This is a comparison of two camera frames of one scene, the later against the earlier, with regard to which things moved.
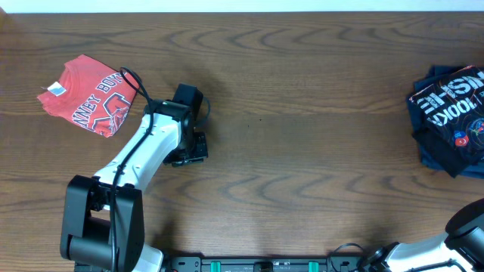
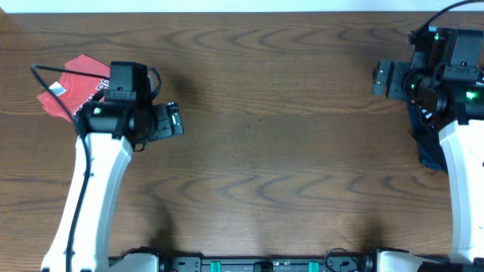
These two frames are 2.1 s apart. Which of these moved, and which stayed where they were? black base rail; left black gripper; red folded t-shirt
Moved: left black gripper
Stayed: red folded t-shirt; black base rail
